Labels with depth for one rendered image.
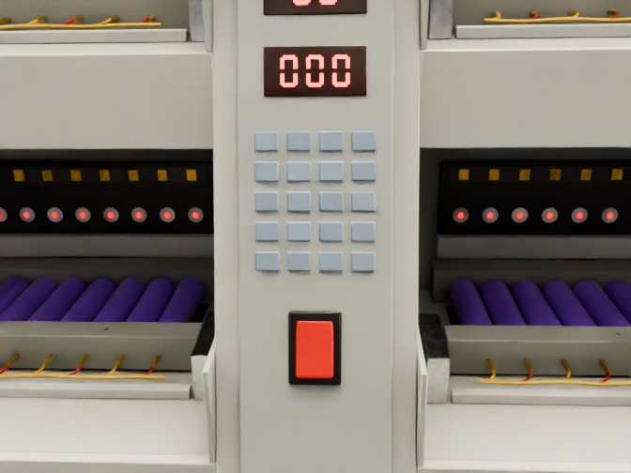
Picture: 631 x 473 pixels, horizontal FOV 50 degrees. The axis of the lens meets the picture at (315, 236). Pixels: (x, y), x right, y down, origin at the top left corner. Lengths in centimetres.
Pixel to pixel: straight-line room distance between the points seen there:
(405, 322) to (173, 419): 13
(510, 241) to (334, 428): 22
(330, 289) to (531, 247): 22
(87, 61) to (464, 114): 18
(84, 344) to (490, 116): 25
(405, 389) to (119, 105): 19
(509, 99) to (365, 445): 17
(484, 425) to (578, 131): 15
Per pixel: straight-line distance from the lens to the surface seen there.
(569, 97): 33
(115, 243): 51
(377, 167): 31
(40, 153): 56
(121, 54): 33
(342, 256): 31
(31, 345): 43
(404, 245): 31
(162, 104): 33
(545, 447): 36
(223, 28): 32
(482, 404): 38
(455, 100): 32
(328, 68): 31
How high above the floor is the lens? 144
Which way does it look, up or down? 3 degrees down
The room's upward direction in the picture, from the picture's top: straight up
